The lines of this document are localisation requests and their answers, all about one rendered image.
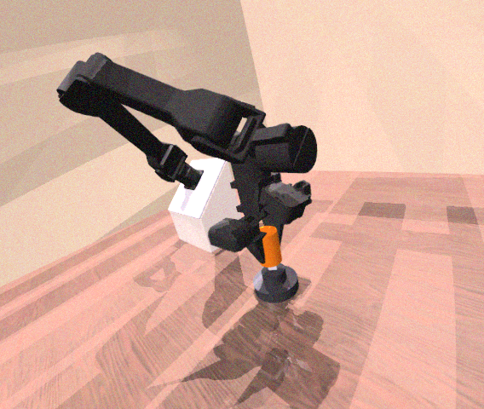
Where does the orange knob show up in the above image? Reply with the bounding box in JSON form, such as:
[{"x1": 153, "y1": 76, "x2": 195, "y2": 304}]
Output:
[{"x1": 260, "y1": 226, "x2": 282, "y2": 268}]

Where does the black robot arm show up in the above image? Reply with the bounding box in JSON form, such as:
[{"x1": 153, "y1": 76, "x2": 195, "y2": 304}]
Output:
[{"x1": 56, "y1": 52, "x2": 318, "y2": 225}]

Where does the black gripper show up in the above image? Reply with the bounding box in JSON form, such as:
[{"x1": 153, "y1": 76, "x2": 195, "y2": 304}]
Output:
[{"x1": 208, "y1": 171, "x2": 285, "y2": 264}]

